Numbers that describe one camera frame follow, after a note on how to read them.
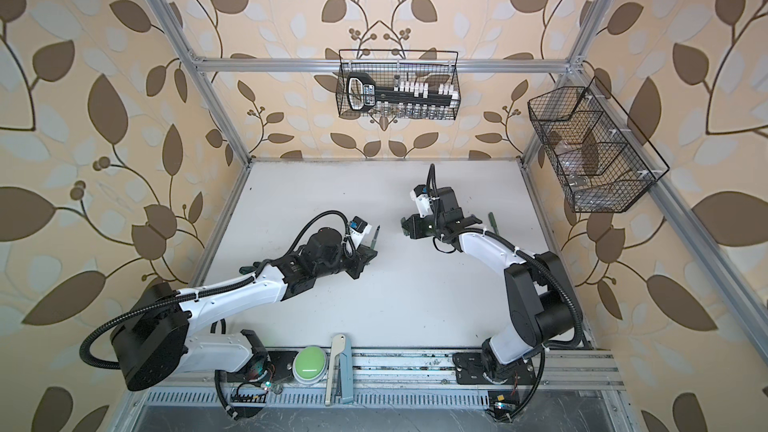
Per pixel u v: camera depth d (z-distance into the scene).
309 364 0.74
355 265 0.72
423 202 0.82
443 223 0.70
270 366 0.74
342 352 0.74
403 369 0.75
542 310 0.44
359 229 0.71
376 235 0.79
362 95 0.85
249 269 0.89
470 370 0.73
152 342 0.42
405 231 0.88
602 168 0.74
